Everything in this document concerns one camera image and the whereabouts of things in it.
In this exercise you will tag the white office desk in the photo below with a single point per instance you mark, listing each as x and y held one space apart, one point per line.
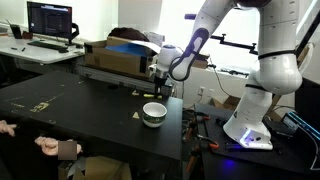
36 53

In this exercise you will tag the pink plush toy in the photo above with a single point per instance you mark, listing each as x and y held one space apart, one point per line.
7 127
48 146

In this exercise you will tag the dark brown bag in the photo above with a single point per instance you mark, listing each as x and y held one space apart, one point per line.
128 34

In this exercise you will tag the white wall outlet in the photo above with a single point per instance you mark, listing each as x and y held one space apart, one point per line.
201 91

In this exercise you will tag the black computer monitor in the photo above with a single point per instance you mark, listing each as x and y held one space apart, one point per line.
49 20

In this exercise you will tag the tan triangular tape piece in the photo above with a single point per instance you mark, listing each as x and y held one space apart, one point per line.
135 93
135 116

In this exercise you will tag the blue sheet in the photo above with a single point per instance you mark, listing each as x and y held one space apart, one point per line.
130 49

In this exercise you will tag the orange and black clamp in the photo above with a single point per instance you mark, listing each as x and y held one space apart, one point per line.
206 141
191 125

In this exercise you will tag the black controller box blue light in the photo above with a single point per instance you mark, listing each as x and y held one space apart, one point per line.
301 121

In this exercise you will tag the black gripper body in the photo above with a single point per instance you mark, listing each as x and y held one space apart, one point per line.
160 75

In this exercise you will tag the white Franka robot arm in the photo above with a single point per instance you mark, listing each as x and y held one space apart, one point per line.
280 66

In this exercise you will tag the open cardboard box on floor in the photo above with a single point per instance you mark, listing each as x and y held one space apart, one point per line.
226 102

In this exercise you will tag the cardboard box under table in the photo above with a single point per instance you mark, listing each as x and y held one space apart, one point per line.
100 168

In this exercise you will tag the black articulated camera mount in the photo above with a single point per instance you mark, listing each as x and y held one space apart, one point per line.
233 43

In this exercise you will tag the yellow marker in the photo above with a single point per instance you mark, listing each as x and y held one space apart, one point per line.
149 96

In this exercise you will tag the large open cardboard box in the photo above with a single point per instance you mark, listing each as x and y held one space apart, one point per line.
113 61

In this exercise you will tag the small brown box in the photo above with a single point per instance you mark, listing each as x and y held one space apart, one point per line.
201 62

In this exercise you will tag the black keyboard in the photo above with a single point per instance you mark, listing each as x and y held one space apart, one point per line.
47 45

